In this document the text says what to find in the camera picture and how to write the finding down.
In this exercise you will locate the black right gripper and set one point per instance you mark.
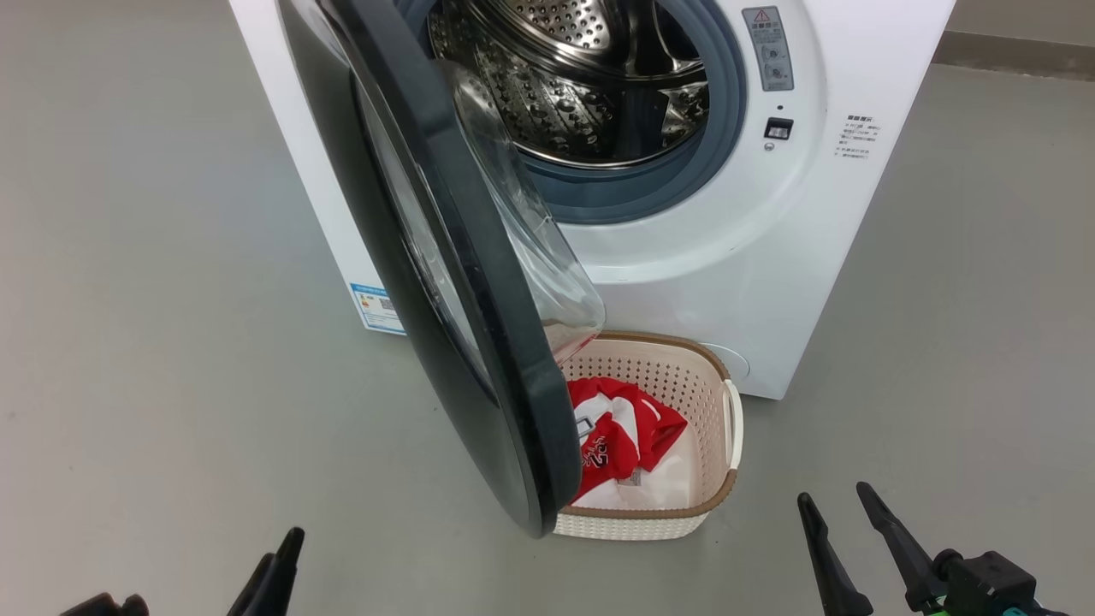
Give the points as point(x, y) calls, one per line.
point(992, 586)

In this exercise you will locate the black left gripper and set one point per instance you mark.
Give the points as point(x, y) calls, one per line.
point(107, 606)

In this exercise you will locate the red and white garment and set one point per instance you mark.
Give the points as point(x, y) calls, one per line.
point(659, 428)

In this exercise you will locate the red white printed jersey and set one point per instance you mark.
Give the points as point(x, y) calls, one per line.
point(612, 453)

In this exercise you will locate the dark round washing machine door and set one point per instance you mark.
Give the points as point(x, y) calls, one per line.
point(479, 299)

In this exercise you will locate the cream perforated laundry basket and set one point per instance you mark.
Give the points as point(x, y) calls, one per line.
point(710, 402)

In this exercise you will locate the white front-load washing machine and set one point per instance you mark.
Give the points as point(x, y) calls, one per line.
point(770, 257)

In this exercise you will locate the blue white energy label sticker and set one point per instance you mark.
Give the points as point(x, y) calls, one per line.
point(376, 308)

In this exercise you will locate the grey warning sticker with triangle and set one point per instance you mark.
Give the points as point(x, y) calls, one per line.
point(768, 47)

